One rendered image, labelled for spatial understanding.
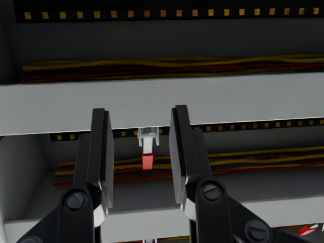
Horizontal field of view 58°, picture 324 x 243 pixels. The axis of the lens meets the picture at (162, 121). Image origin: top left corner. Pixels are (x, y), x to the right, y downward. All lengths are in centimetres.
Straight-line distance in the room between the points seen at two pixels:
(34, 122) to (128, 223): 19
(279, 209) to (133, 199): 21
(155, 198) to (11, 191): 20
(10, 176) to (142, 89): 25
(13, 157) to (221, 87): 30
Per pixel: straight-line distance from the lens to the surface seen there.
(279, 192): 52
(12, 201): 45
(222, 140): 59
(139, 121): 27
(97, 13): 39
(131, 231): 41
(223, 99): 28
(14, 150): 46
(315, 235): 76
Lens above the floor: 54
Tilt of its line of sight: 38 degrees up
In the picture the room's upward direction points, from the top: 179 degrees counter-clockwise
